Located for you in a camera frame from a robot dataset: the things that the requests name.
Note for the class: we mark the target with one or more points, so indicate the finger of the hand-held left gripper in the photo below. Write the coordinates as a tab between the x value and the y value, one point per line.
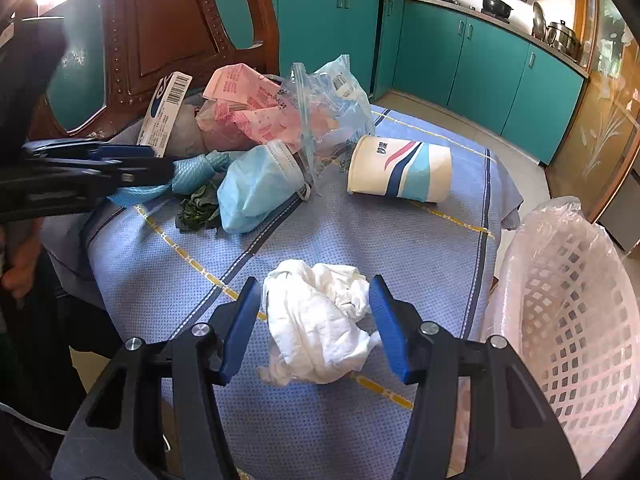
140	175
125	151

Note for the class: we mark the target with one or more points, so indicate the etched glass wooden door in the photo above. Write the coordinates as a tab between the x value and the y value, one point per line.
600	135

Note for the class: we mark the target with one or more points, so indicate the teal kitchen cabinets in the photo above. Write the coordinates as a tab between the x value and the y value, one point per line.
490	75

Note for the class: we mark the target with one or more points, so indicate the black cooking pot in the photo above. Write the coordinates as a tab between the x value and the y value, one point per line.
497	7

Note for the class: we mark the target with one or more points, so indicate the clear plastic bin liner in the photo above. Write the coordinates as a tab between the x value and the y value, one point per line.
555	206

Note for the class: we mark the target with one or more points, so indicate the carved wooden chair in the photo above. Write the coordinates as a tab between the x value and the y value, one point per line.
165	20

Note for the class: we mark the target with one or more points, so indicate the white barcode carton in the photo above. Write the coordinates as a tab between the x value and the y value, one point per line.
162	115

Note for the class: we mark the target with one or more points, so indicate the steel pot lid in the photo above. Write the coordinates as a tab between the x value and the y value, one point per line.
539	20

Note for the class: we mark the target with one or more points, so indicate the white tissue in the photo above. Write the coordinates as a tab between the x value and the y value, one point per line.
310	320

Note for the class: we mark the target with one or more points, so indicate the steel stock pot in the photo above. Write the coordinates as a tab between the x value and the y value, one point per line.
565	40

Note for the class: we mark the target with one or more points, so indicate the teal knotted cloth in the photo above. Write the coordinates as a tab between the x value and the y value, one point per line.
195	170

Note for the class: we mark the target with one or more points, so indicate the blue face mask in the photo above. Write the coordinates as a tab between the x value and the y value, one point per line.
250	190

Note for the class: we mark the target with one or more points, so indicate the person's left hand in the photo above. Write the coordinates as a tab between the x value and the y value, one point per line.
20	265

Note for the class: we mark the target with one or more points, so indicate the striped paper cup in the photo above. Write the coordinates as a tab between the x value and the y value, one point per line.
400	170

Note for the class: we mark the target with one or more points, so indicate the grey plastic bag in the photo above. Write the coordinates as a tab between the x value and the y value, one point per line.
187	132

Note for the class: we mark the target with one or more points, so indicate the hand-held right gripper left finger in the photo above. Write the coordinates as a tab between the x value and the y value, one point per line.
240	332

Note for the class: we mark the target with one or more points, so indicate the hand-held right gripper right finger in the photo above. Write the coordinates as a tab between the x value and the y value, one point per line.
389	332

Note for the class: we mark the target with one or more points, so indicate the white plastic mesh basket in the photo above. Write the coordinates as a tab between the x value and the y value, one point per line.
565	310

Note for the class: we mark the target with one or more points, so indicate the wilted green leaf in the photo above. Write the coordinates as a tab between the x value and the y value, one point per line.
197	210

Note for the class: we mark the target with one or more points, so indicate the clear plastic zip bag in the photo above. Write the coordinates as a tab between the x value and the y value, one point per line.
330	110

